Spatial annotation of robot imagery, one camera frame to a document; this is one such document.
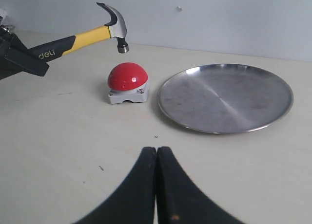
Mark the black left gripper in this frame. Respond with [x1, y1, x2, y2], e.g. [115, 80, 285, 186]
[0, 8, 49, 79]

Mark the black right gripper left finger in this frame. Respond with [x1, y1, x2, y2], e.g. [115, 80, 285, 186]
[76, 147, 156, 224]

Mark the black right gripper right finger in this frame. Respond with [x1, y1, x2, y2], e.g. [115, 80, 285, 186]
[156, 147, 242, 224]

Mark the yellow black claw hammer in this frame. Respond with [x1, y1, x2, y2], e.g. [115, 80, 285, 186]
[27, 2, 129, 62]

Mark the red dome push button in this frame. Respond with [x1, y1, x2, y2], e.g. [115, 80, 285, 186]
[107, 62, 149, 104]

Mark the round stainless steel plate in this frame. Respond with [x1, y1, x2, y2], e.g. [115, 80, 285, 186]
[157, 64, 294, 134]

